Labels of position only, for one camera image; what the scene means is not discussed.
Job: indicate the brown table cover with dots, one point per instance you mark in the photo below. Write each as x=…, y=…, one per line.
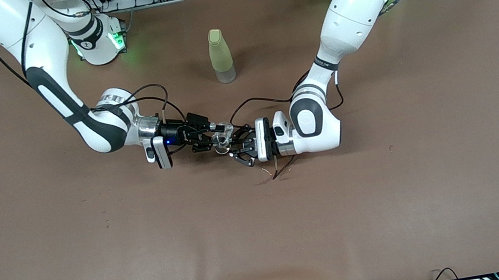
x=265, y=233

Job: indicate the green bottle with clear base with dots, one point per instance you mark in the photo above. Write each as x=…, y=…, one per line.
x=220, y=53

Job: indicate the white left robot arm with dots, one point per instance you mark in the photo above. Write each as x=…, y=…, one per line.
x=349, y=11

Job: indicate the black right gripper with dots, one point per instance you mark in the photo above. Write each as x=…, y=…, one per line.
x=174, y=134

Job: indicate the clear glass measuring beaker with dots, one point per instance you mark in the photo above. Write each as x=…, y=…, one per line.
x=223, y=135

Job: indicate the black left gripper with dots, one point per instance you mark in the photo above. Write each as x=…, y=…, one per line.
x=245, y=146

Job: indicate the brown liquid puddle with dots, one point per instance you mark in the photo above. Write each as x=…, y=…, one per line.
x=268, y=168

